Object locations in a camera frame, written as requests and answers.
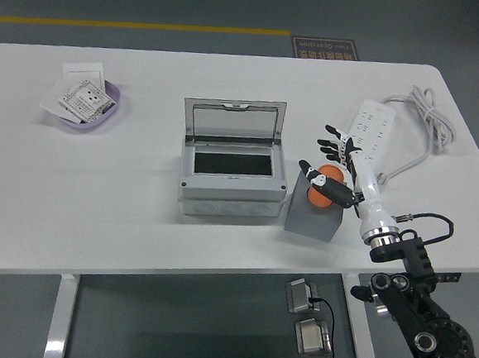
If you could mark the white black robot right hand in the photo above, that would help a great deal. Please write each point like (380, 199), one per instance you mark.
(369, 185)

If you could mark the orange cylinder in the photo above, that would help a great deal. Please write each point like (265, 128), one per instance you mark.
(321, 200)

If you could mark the grey box with clear lid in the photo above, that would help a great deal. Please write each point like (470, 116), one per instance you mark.
(230, 186)

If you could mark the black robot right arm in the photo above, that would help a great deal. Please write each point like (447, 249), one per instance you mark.
(415, 259)

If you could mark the grey cube with round hole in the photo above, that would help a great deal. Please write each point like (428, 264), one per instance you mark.
(310, 224)

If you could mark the white power strip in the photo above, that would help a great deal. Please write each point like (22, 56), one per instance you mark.
(377, 119)

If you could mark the black table control panel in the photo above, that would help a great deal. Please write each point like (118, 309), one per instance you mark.
(449, 277)

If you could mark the silver metal block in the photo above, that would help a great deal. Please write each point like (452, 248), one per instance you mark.
(310, 338)
(298, 297)

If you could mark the brown floor sign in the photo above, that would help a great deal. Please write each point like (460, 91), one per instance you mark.
(324, 49)

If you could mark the white table leg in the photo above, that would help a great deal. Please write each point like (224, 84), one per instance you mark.
(361, 338)
(60, 318)

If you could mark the yellow floor tape line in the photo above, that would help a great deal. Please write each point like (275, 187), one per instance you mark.
(152, 26)

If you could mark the white printed socket panel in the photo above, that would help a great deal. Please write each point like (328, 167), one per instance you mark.
(84, 98)

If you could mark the blank white switch plate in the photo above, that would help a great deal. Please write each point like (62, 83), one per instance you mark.
(84, 71)

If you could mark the plain white wall plate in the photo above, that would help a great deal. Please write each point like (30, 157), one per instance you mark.
(50, 100)

